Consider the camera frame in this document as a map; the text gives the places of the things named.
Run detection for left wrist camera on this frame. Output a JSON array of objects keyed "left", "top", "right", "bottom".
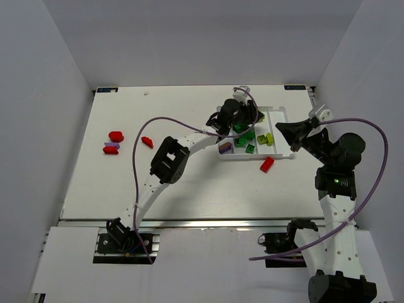
[{"left": 232, "top": 86, "right": 251, "bottom": 104}]

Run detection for blue table sticker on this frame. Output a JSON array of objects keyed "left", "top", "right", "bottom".
[
  {"left": 96, "top": 87, "right": 119, "bottom": 93},
  {"left": 283, "top": 85, "right": 306, "bottom": 90}
]

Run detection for red rectangular lego brick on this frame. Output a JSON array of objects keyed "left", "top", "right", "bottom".
[{"left": 259, "top": 157, "right": 275, "bottom": 173}]

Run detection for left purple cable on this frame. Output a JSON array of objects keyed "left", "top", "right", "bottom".
[{"left": 131, "top": 87, "right": 260, "bottom": 265}]

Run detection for green lego brick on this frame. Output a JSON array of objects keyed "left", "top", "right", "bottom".
[{"left": 245, "top": 144, "right": 255, "bottom": 154}]

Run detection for red rounded lego brick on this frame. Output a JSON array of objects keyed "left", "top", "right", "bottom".
[{"left": 109, "top": 131, "right": 124, "bottom": 143}]

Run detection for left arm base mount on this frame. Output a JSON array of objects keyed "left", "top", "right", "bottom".
[{"left": 93, "top": 218, "right": 160, "bottom": 264}]

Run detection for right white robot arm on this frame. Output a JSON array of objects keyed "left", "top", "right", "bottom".
[{"left": 275, "top": 120, "right": 377, "bottom": 302}]

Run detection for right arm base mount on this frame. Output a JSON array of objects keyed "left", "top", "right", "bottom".
[{"left": 257, "top": 219, "right": 318, "bottom": 268}]

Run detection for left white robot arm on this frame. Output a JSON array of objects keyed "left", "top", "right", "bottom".
[{"left": 107, "top": 97, "right": 263, "bottom": 237}]

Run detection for purple curved lego brick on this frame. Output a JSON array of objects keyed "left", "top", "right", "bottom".
[{"left": 104, "top": 142, "right": 120, "bottom": 150}]

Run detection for green square lego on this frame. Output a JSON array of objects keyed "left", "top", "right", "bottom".
[{"left": 234, "top": 140, "right": 244, "bottom": 148}]

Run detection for red curved lego brick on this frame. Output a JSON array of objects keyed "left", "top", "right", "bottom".
[{"left": 102, "top": 146, "right": 119, "bottom": 155}]

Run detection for red small lego piece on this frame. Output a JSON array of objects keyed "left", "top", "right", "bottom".
[{"left": 141, "top": 136, "right": 154, "bottom": 149}]

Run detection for right blue table sticker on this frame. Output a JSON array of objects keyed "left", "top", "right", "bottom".
[{"left": 283, "top": 85, "right": 306, "bottom": 90}]

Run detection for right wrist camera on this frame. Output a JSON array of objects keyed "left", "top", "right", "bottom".
[{"left": 308, "top": 105, "right": 333, "bottom": 128}]

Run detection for white divided tray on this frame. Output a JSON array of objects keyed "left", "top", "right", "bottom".
[{"left": 217, "top": 107, "right": 294, "bottom": 161}]

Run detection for left blue table sticker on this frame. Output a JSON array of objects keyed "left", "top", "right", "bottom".
[{"left": 96, "top": 87, "right": 119, "bottom": 93}]

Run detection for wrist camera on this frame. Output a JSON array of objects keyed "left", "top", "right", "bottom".
[
  {"left": 232, "top": 86, "right": 251, "bottom": 104},
  {"left": 308, "top": 105, "right": 333, "bottom": 128}
]

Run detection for green long lego plate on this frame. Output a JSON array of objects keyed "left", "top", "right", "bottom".
[{"left": 235, "top": 134, "right": 247, "bottom": 145}]

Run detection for lime small lego brick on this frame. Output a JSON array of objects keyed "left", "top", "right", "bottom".
[{"left": 256, "top": 135, "right": 268, "bottom": 145}]

